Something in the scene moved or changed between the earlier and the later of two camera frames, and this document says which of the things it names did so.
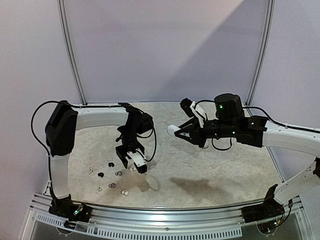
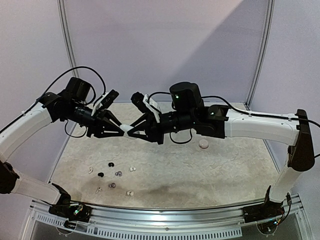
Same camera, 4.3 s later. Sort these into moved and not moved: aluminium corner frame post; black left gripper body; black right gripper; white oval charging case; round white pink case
Moved: black right gripper; black left gripper body; white oval charging case
Not moved: round white pink case; aluminium corner frame post
